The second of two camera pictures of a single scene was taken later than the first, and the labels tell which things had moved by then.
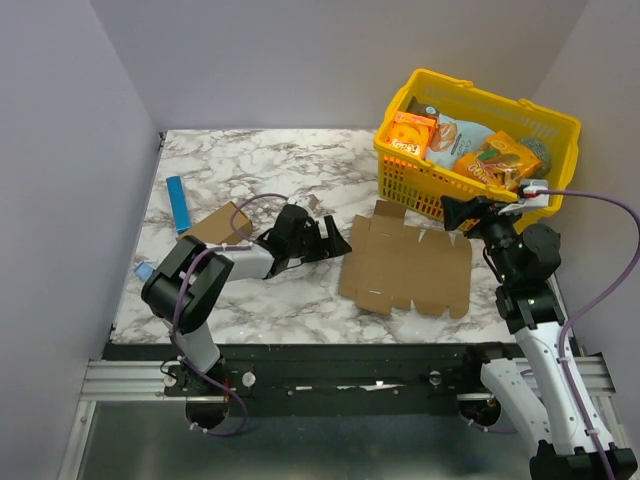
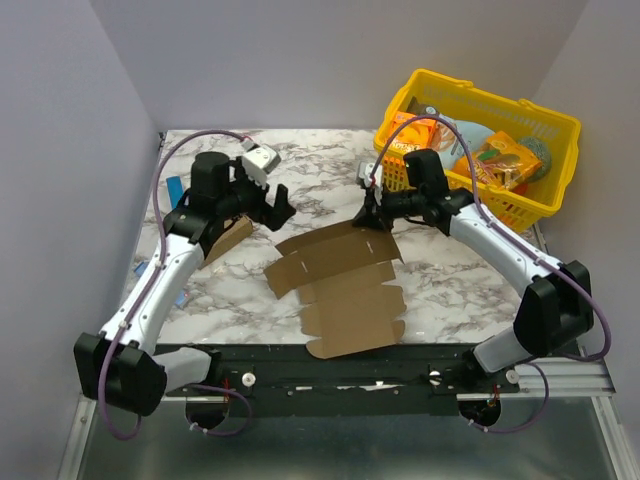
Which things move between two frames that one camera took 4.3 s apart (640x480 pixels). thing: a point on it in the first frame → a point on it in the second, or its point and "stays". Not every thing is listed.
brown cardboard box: (388, 262) → (344, 274)
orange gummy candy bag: (502, 162) stays
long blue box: (178, 203) stays
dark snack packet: (429, 109) stays
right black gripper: (480, 216) → (376, 207)
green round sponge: (542, 153) stays
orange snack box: (411, 133) stays
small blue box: (144, 271) stays
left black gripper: (332, 246) → (273, 217)
